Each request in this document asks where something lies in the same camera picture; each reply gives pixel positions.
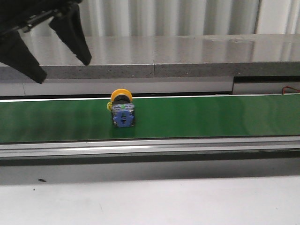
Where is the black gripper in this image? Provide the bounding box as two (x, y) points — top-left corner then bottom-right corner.
(0, 0), (92, 84)

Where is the yellow push button switch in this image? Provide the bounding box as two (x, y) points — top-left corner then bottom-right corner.
(107, 89), (135, 128)

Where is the white corrugated curtain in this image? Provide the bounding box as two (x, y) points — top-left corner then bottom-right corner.
(23, 0), (300, 38)

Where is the grey stone counter slab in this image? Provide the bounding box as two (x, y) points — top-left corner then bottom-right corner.
(24, 34), (300, 82)

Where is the green conveyor belt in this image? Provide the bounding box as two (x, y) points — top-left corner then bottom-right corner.
(0, 94), (300, 143)

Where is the red wire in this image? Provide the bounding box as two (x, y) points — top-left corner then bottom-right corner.
(281, 86), (300, 96)

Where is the aluminium conveyor frame rail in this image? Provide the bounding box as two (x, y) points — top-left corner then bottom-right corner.
(0, 136), (300, 159)

